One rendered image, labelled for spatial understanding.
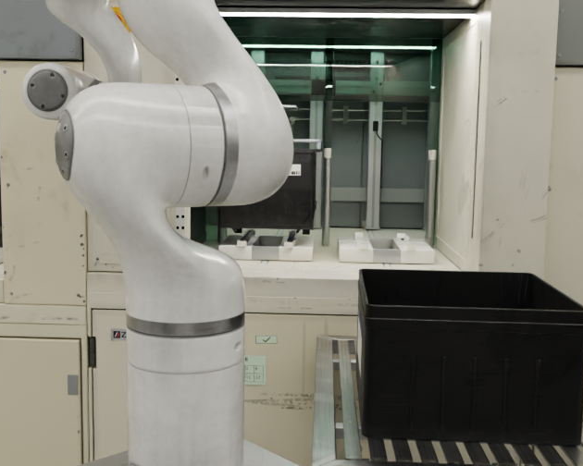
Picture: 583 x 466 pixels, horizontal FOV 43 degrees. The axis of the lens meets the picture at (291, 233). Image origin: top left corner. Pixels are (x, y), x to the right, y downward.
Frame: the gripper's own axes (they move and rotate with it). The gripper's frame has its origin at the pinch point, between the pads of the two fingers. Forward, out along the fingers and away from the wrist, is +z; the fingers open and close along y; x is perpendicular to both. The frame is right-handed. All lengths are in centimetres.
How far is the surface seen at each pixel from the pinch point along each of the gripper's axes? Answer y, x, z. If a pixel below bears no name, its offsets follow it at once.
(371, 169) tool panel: 55, -15, 86
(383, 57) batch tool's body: 55, 15, 53
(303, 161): 36.4, -11.0, 22.7
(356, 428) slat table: 46, -44, -47
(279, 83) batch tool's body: 29, 8, 53
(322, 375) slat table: 41, -44, -25
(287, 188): 32.8, -17.0, 22.7
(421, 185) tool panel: 71, -20, 92
